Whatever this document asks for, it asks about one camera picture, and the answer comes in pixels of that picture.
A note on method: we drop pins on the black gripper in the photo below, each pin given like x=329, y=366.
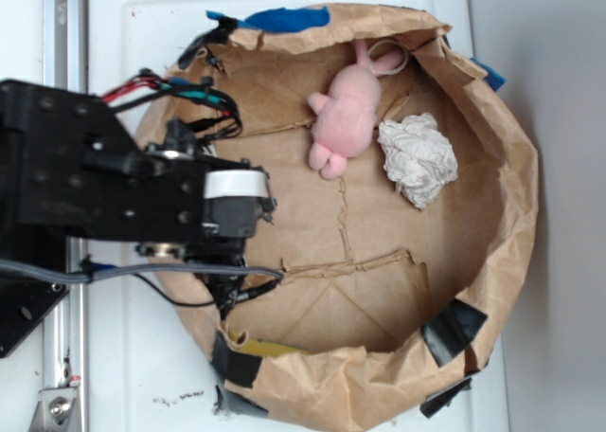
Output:
x=222, y=202

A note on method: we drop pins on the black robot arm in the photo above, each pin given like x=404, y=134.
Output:
x=82, y=201

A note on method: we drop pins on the white plastic lid platform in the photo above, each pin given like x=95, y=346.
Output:
x=145, y=373

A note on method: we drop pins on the pink plush toy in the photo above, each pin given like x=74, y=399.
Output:
x=346, y=114

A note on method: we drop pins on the crumpled white paper ball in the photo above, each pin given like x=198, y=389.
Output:
x=418, y=158

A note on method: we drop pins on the brown paper bag enclosure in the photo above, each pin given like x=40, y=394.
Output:
x=382, y=305

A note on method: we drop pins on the aluminium rail with bracket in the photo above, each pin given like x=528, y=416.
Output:
x=63, y=400

